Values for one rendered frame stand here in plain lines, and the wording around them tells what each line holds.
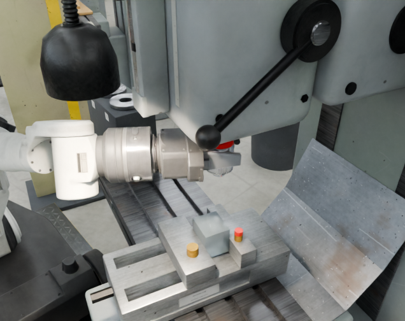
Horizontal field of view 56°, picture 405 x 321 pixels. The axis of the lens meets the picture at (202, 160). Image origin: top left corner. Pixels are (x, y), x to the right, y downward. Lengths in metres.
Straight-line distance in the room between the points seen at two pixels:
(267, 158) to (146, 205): 1.82
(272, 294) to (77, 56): 0.61
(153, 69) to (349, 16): 0.25
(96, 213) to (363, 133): 1.88
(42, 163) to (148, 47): 0.31
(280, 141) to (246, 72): 2.19
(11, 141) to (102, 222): 1.71
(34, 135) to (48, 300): 0.74
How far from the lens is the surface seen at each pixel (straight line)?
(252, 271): 0.79
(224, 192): 2.55
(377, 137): 0.87
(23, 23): 2.23
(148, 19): 0.48
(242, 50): 0.45
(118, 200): 1.04
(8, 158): 0.73
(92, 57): 0.37
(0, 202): 1.20
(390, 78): 0.62
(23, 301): 1.33
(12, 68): 2.29
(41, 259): 1.46
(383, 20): 0.56
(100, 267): 1.34
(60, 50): 0.37
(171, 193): 1.04
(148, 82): 0.50
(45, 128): 0.63
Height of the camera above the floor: 1.57
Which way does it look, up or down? 33 degrees down
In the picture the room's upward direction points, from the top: straight up
